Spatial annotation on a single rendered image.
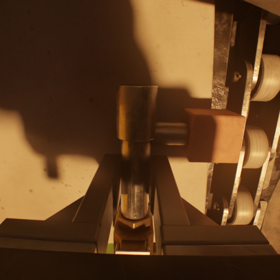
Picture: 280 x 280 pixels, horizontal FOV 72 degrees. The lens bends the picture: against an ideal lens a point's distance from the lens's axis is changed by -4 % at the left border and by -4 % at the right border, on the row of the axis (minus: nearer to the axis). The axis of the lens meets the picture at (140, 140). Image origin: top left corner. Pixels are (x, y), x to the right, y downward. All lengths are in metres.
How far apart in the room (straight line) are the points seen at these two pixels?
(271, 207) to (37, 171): 0.28
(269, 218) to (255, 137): 0.15
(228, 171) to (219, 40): 0.12
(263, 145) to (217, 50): 0.09
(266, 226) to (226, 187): 0.12
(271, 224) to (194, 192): 0.17
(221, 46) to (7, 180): 0.22
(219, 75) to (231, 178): 0.10
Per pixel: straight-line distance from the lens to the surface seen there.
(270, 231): 0.34
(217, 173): 0.26
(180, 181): 0.18
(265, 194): 0.30
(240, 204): 0.22
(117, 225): 0.17
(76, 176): 0.18
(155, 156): 0.15
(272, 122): 0.21
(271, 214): 0.32
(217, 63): 0.19
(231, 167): 0.21
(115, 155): 0.15
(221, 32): 0.20
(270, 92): 0.19
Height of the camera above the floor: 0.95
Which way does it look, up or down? 73 degrees down
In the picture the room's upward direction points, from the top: 179 degrees counter-clockwise
